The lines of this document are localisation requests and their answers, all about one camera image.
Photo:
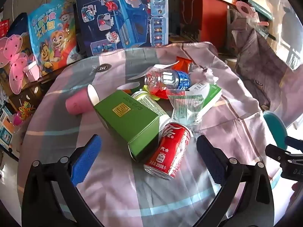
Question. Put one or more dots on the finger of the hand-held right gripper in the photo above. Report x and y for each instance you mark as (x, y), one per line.
(275, 152)
(293, 141)

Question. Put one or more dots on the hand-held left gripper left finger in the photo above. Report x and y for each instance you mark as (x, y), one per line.
(87, 158)

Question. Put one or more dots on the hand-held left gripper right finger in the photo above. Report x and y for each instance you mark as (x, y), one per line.
(210, 158)

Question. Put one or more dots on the teal trash bin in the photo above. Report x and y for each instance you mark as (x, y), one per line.
(275, 125)

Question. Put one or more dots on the red soda can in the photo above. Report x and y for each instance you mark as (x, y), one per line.
(170, 151)

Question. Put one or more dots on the green cardboard box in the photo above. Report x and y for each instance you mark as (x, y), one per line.
(123, 123)

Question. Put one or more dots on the pink paper cup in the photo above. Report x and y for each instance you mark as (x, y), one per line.
(78, 102)

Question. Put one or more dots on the green white tissue box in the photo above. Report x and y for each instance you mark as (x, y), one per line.
(210, 94)

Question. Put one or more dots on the red plastic bag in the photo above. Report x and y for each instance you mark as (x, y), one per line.
(165, 93)

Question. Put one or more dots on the yellow-green plastic lid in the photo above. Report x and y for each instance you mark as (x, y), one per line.
(155, 97)

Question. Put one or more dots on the clear plastic bottle blue label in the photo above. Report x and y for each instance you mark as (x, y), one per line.
(165, 79)

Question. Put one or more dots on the orange snack packet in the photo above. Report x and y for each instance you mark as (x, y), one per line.
(183, 64)

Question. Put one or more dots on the pink checkered cloth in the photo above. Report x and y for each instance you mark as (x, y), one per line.
(113, 194)

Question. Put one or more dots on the clear wrapper green print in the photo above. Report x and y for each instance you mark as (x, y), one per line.
(187, 107)

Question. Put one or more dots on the green white drink can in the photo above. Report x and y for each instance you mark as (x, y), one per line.
(151, 106)

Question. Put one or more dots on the colourful rubber bands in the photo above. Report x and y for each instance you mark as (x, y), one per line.
(24, 107)

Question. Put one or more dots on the crumpled clear plastic wrapper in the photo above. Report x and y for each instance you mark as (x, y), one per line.
(206, 73)

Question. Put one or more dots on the blue white toy carton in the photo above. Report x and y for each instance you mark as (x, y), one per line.
(4, 130)

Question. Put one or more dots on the grey cloth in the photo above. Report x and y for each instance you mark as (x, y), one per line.
(260, 59)

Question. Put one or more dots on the small pink box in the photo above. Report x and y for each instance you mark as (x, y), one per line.
(32, 70)

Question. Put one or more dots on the pink butterfly wings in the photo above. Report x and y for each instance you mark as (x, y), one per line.
(14, 59)

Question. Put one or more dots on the cartoon gift bag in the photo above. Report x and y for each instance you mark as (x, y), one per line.
(54, 33)

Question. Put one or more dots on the pink tape roll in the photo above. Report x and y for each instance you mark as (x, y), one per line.
(248, 11)

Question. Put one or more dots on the blue toy box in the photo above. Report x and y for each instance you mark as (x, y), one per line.
(123, 16)

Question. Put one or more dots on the dark blue bag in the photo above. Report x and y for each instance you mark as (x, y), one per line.
(17, 22)

